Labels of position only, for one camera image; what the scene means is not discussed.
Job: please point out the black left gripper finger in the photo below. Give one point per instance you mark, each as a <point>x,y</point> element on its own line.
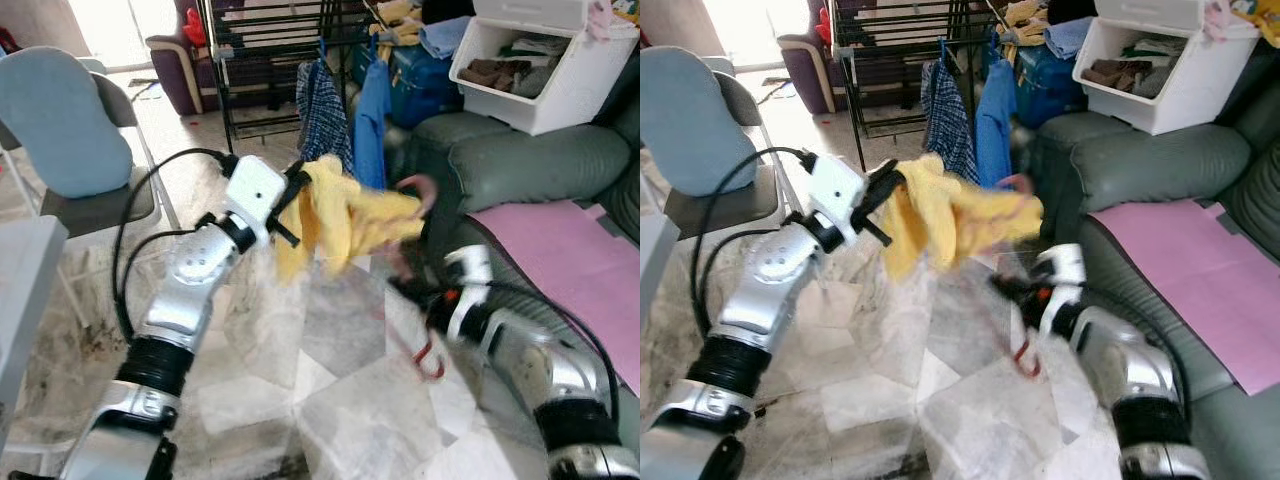
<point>891,184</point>
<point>300,190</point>
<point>886,172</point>
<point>297,178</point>

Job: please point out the yellow printed shirt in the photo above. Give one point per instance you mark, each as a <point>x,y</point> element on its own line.
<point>940,215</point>
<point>340,215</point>

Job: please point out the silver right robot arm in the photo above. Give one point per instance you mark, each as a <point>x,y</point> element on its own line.
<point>1130,370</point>
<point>530,370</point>

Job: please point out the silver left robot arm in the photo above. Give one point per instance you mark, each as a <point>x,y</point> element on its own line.
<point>190,280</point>
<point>770,280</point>

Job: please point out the blue plaid shirt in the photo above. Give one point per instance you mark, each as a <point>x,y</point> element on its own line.
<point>322,120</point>
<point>950,125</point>

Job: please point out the black metal drying rack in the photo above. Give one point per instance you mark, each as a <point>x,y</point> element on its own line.
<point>852,90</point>
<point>222,90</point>

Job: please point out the plain blue shirt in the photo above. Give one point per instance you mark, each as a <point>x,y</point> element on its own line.
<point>995,130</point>
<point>372,130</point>

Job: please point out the purple armchair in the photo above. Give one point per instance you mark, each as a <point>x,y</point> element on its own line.
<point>805,85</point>
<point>175,85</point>

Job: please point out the pink mat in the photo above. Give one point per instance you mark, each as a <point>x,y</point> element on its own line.
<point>570,270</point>
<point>1190,270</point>

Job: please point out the grey white folding chair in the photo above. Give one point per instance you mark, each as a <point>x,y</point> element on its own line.
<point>720,205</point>
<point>100,210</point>

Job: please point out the red cushion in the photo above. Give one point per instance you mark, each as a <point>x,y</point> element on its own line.
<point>825,27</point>
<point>194,28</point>

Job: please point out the dark green leather sofa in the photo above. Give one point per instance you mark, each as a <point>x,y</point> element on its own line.
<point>540,160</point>
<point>1150,160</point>

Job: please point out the yellow cloth pile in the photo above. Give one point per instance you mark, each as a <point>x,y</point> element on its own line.
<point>1025,15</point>
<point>398,15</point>

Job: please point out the bright glass door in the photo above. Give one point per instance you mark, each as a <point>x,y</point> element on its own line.
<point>740,30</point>
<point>110,30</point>

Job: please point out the light blue folded cloth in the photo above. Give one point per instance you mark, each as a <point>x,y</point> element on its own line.
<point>445,38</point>
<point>1070,38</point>

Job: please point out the light blue cushion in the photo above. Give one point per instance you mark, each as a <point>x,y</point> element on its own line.
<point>60,120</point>
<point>685,120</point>

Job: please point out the brown folded cloth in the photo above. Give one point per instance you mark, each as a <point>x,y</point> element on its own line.
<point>1112,72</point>
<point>490,73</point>

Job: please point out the large pale blue folding table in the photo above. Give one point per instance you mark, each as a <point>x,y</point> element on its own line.
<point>30,290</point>
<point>652,260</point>

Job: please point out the white storage bin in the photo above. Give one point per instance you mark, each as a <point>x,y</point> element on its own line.
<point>570,95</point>
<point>1195,95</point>

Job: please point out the yellow printed bag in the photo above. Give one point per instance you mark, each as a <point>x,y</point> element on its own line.
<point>628,10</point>
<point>1262,20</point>

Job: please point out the pink cloth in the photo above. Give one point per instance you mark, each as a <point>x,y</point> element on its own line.
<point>1218,18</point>
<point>600,18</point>

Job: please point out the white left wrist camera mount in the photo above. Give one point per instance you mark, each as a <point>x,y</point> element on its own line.
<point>255,190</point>
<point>835,188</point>

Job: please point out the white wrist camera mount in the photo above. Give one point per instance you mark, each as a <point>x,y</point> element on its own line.
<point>835,188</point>
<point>1065,265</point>
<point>470,268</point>
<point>255,190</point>

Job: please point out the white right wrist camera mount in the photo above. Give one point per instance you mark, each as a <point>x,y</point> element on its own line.
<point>1065,265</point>
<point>470,268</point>

